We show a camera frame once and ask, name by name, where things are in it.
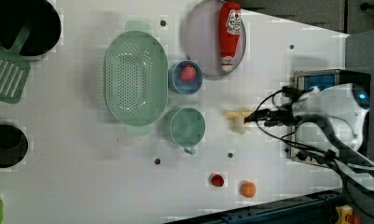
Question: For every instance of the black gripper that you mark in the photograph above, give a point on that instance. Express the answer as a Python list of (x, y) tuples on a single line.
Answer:
[(279, 117)]

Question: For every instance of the peeled plush banana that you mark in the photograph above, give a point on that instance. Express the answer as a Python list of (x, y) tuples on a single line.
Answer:
[(237, 118)]

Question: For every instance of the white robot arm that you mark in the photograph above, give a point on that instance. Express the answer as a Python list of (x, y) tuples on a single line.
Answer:
[(328, 126)]

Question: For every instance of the green mug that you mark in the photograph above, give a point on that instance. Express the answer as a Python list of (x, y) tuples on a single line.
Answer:
[(186, 128)]

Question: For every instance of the orange fruit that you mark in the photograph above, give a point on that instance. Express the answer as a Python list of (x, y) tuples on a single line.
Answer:
[(248, 189)]

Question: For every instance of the small red fruit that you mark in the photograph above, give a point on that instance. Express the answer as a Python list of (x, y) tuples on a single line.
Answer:
[(217, 180)]

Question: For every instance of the red strawberry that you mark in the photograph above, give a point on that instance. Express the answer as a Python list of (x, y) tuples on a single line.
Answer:
[(188, 73)]

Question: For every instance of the blue bowl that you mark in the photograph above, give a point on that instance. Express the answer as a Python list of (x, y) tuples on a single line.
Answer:
[(177, 85)]

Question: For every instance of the grey round plate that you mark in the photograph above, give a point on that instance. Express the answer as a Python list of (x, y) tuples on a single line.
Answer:
[(201, 38)]

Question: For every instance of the red ketchup bottle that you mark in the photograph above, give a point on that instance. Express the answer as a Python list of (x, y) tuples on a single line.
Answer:
[(229, 25)]

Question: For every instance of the yellow red clamp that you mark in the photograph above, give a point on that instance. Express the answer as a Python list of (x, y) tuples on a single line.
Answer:
[(346, 215)]

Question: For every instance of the green perforated colander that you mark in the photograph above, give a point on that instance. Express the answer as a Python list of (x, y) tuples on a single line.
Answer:
[(136, 78)]

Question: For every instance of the black cylinder cup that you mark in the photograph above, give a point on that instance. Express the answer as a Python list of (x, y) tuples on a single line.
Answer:
[(13, 145), (38, 17)]

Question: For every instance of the green spatula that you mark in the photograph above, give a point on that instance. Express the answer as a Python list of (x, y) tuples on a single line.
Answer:
[(14, 70)]

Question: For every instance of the blue frame rail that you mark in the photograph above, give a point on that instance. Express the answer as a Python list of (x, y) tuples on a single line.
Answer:
[(315, 208)]

